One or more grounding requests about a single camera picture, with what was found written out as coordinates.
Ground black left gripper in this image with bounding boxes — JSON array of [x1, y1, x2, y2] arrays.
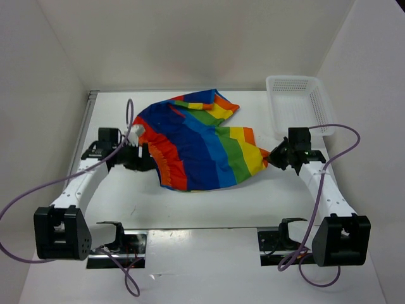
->
[[112, 139, 156, 172]]

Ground rainbow striped shorts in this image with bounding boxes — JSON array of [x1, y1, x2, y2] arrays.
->
[[134, 89, 270, 192]]

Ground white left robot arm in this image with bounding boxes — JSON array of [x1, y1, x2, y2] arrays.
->
[[34, 125, 154, 260]]

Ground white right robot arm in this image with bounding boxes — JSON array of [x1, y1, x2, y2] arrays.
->
[[268, 127, 371, 267]]

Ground white perforated plastic basket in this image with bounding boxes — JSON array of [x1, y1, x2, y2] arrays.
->
[[265, 75, 335, 139]]

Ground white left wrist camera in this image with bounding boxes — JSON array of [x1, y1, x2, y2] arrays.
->
[[125, 124, 145, 147]]

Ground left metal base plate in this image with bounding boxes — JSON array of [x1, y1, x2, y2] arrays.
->
[[86, 230, 148, 269]]

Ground metal base plate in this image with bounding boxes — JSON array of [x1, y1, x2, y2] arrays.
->
[[86, 230, 148, 269], [257, 227, 300, 267]]

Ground aluminium table edge rail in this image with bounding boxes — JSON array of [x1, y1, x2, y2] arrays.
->
[[78, 90, 99, 142]]

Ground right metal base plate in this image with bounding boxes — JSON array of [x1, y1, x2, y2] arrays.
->
[[257, 227, 300, 267]]

